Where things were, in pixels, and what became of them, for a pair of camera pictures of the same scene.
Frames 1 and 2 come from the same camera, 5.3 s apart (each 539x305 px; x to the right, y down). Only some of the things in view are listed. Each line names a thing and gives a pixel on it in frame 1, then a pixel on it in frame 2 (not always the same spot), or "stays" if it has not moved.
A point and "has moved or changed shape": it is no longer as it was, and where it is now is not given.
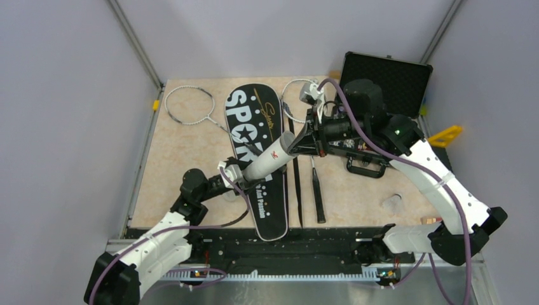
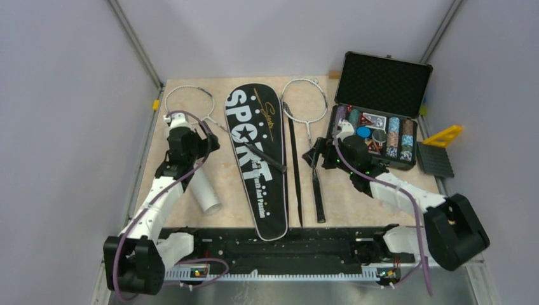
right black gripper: [314, 130] → [325, 146]
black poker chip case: [406, 85] stays
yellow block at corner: [423, 110] stays
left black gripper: [245, 187] → [204, 143]
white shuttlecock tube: [272, 158] has moved or changed shape
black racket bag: [253, 113] stays
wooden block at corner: [335, 74] stays
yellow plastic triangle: [445, 137] stays
